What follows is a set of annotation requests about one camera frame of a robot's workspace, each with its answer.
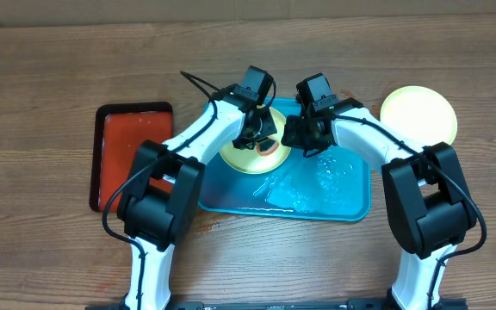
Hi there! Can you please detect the green plate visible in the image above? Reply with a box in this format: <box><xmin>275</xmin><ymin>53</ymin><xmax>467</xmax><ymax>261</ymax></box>
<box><xmin>380</xmin><ymin>85</ymin><xmax>458</xmax><ymax>146</ymax></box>
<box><xmin>220</xmin><ymin>108</ymin><xmax>291</xmax><ymax>174</ymax></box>

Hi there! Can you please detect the dark sponge with red base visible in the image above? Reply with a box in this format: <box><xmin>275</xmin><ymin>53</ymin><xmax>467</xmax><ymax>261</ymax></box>
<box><xmin>256</xmin><ymin>138</ymin><xmax>280</xmax><ymax>157</ymax></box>

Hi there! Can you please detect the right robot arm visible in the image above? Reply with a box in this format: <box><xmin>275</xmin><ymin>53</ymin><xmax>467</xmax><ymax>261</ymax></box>
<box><xmin>282</xmin><ymin>73</ymin><xmax>484</xmax><ymax>309</ymax></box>

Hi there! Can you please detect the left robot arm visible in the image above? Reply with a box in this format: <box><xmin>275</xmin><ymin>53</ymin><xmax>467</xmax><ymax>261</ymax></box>
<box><xmin>113</xmin><ymin>66</ymin><xmax>276</xmax><ymax>309</ymax></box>

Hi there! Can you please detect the teal plastic tray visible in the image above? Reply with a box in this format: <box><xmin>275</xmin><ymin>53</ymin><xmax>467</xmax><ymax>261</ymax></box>
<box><xmin>196</xmin><ymin>96</ymin><xmax>373</xmax><ymax>223</ymax></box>

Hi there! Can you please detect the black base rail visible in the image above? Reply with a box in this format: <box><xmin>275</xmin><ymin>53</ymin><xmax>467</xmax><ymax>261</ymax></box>
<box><xmin>85</xmin><ymin>298</ymin><xmax>468</xmax><ymax>310</ymax></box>

